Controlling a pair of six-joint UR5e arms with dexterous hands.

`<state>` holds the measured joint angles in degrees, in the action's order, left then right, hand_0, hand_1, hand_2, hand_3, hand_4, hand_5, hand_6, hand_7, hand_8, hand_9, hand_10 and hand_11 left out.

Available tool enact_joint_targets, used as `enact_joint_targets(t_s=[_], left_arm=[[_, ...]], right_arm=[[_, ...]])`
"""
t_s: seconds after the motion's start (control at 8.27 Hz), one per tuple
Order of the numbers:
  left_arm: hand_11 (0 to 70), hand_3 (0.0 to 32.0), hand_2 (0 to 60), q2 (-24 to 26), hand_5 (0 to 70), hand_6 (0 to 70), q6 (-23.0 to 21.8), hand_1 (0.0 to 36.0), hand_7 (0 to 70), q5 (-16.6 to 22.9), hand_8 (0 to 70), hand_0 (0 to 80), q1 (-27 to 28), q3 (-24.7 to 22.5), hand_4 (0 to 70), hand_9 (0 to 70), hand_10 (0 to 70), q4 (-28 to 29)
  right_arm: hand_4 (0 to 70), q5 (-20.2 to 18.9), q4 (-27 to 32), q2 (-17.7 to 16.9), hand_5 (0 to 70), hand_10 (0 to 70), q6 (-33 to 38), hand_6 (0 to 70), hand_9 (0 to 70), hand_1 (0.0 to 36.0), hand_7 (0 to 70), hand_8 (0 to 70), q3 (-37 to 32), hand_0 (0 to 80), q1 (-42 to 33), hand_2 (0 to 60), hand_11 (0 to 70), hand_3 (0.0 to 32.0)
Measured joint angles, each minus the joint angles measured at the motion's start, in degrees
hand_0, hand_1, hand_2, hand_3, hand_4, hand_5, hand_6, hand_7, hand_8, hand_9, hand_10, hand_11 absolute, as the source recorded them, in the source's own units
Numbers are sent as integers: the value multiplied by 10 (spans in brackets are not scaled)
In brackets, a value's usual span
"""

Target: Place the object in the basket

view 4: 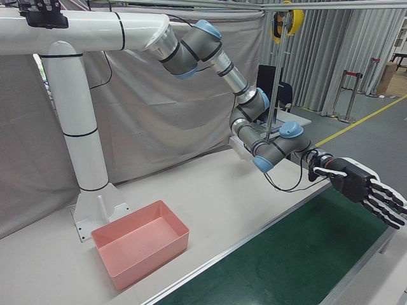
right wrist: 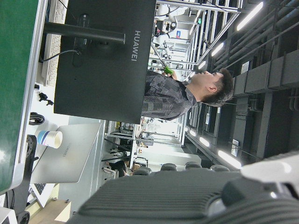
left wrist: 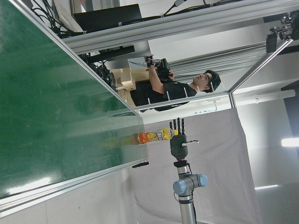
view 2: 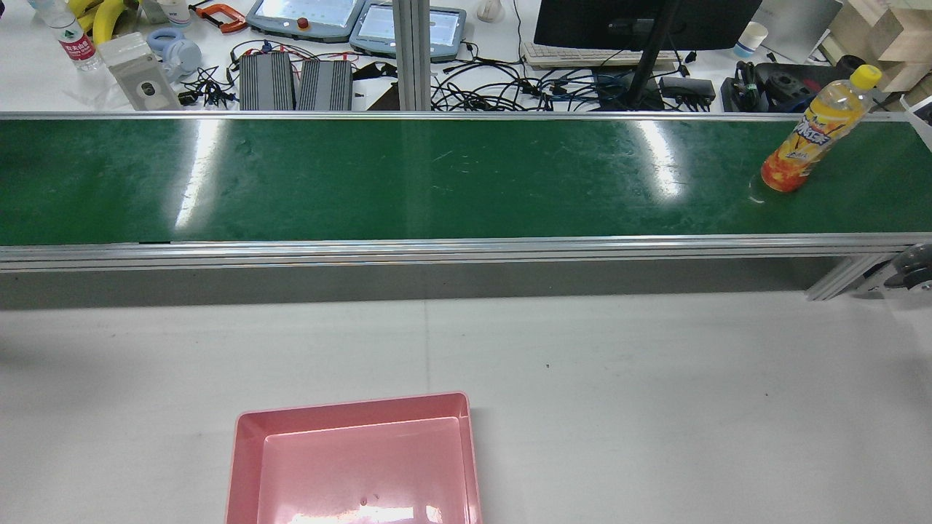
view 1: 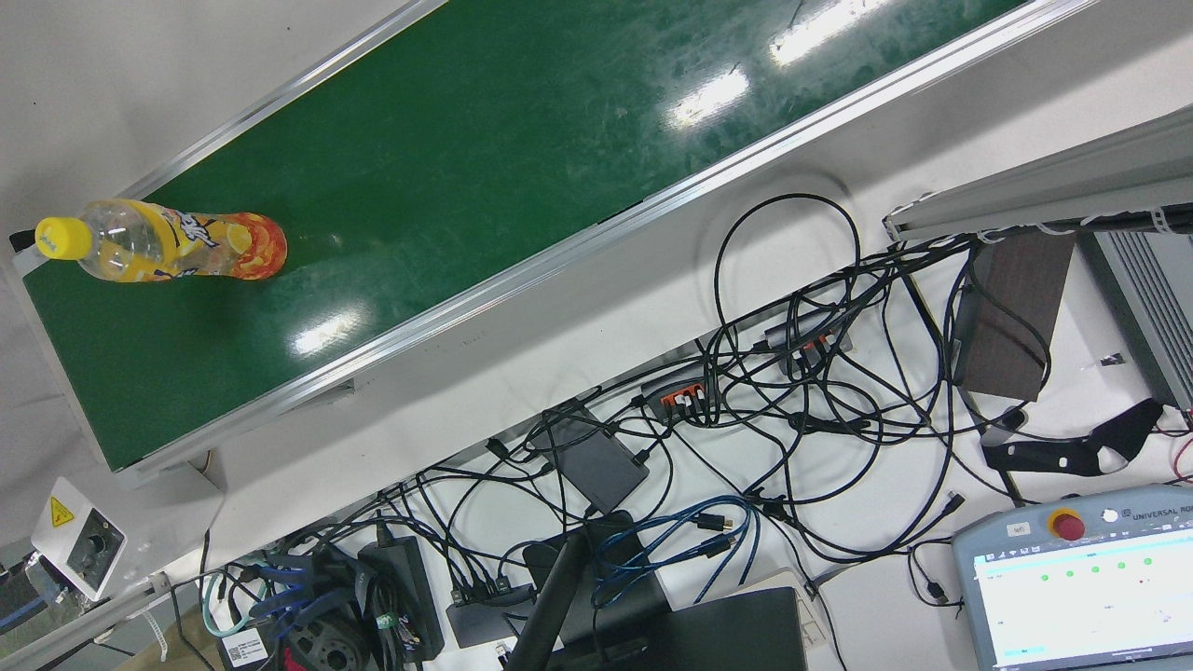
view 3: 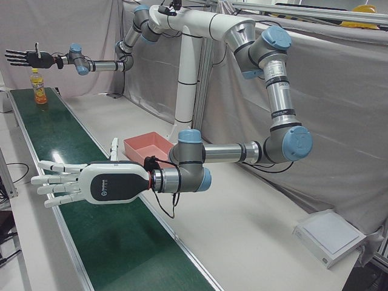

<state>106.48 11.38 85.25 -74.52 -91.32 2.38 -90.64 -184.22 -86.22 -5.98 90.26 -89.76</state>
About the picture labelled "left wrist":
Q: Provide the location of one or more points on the orange drink bottle yellow cap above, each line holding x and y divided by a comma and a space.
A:
154, 136

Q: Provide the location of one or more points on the right UR5e robot arm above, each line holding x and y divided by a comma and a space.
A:
187, 205

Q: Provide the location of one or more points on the green conveyor belt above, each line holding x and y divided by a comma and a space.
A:
46, 93

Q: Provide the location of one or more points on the black flat panel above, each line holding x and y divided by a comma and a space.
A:
107, 17

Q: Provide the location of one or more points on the person in black shirt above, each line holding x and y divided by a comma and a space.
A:
158, 93

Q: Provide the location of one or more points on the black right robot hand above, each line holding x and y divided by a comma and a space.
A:
178, 147

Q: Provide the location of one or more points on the light wooden box stack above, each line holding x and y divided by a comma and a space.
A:
126, 79

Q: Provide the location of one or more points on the aluminium cell frame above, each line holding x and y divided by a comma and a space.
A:
187, 25

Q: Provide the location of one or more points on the white cloth backdrop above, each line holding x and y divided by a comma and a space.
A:
210, 168

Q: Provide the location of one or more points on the black handheld controller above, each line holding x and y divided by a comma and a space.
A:
163, 67

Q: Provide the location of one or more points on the black frame-mounted camera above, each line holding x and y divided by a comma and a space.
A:
280, 32

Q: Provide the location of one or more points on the grey pleated curtain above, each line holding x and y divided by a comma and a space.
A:
222, 60

